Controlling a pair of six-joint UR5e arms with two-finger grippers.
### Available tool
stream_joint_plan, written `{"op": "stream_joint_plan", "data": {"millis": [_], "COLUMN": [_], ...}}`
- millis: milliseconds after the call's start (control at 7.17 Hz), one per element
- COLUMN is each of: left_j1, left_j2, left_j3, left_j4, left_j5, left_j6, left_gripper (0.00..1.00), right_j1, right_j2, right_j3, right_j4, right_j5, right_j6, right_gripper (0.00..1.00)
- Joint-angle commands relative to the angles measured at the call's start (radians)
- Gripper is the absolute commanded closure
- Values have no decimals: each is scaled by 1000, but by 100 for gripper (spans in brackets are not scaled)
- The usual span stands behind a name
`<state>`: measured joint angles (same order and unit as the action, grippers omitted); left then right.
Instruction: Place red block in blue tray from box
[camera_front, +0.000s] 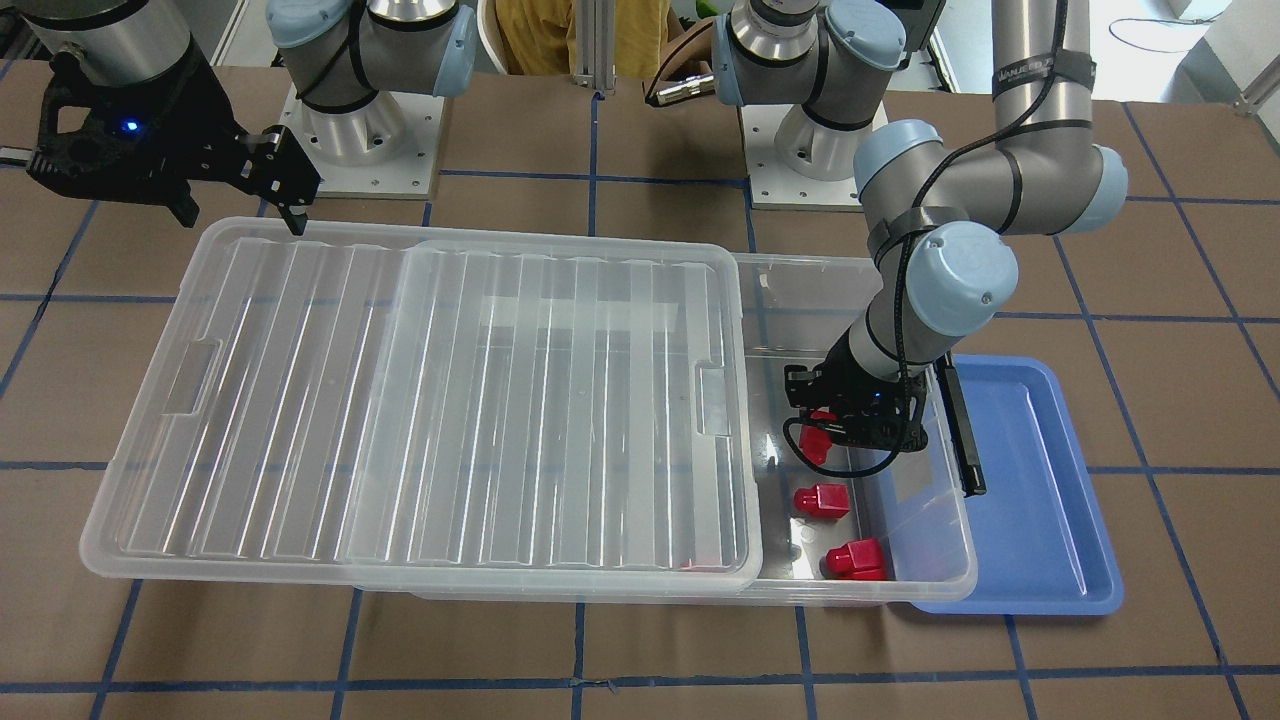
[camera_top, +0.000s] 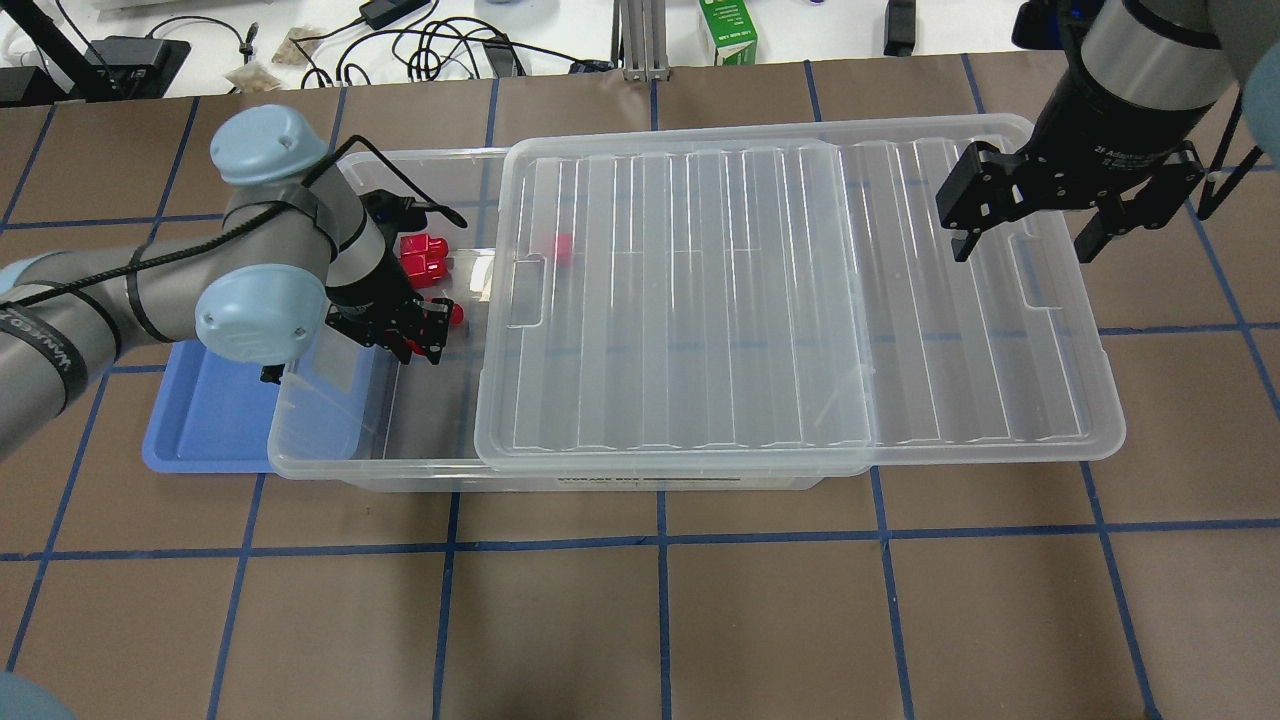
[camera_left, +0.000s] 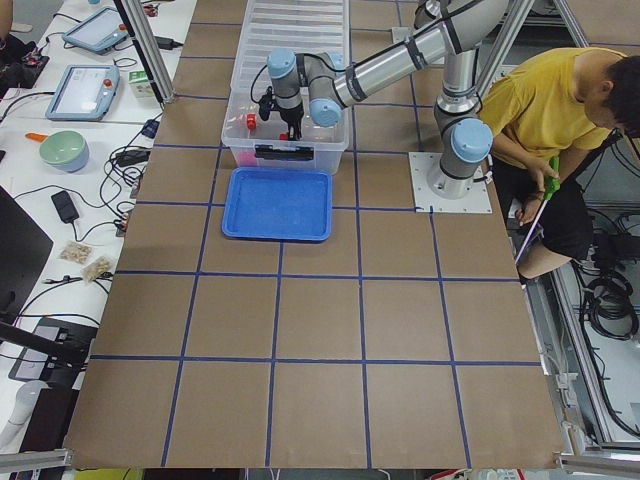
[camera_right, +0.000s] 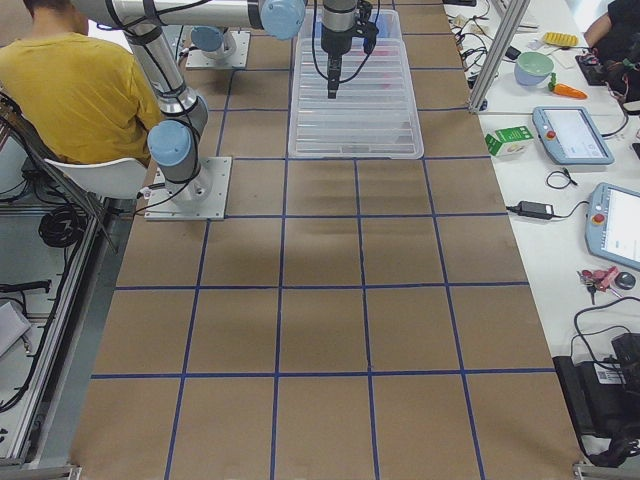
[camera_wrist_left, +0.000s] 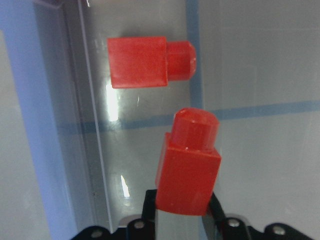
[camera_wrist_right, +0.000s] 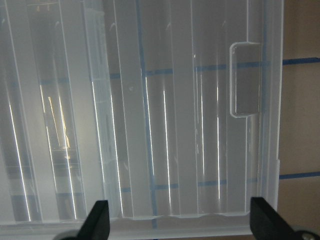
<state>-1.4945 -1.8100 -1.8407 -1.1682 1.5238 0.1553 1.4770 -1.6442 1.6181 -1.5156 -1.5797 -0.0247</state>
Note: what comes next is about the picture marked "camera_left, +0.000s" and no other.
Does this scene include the red block bottom edge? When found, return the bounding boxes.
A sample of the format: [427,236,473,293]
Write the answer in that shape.
[236,151,258,167]

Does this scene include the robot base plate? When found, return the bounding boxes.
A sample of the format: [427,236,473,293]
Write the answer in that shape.
[408,152,493,214]

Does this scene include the teach pendant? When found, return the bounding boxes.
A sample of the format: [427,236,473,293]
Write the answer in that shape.
[62,7,128,54]
[45,65,120,122]

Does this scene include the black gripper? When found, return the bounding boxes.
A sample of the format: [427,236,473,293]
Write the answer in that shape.
[278,104,304,140]

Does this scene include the far teach pendant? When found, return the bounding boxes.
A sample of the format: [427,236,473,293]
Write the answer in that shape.
[62,7,128,54]

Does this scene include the green handled stick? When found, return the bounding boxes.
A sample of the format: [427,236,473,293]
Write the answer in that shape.
[515,176,561,263]

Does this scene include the black phone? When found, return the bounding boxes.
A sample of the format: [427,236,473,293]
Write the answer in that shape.
[51,190,79,224]

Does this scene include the black power adapter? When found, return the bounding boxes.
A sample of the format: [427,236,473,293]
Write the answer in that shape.
[154,36,183,50]

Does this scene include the blue plastic tray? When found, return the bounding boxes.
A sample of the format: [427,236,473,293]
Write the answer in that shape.
[221,167,333,242]

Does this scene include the clear plastic storage box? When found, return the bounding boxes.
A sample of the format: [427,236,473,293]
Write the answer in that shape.
[221,1,350,174]

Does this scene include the aluminium frame post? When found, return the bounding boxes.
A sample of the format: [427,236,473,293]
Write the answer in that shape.
[114,0,175,105]

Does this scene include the green white carton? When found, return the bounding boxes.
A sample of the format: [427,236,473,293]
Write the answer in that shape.
[128,70,155,98]

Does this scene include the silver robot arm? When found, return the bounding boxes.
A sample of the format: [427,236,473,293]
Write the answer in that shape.
[257,0,508,199]

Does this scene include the person in yellow shirt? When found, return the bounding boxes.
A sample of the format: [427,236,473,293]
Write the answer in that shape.
[479,47,639,280]

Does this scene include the black box latch handle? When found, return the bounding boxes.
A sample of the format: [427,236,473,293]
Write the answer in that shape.
[254,145,315,161]

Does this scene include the green and blue bowl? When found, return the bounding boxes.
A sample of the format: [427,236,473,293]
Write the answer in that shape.
[39,130,89,173]

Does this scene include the snack bag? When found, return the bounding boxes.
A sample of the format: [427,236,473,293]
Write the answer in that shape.
[59,241,93,265]
[81,256,113,283]

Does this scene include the near teach pendant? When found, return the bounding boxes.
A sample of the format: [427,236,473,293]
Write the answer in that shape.
[45,65,120,122]

